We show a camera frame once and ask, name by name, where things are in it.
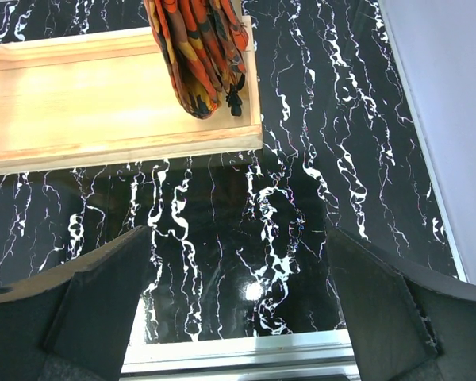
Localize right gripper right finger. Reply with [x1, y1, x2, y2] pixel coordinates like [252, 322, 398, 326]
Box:
[326, 228, 476, 380]

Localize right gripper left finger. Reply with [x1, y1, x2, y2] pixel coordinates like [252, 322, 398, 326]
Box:
[0, 226, 152, 380]

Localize orange camouflage trousers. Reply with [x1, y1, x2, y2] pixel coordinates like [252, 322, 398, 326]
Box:
[144, 0, 248, 119]

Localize wooden clothes rack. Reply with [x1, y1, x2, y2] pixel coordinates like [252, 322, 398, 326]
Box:
[0, 27, 263, 175]

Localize aluminium mounting rail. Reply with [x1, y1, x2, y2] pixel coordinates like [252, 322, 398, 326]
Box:
[121, 329, 360, 380]

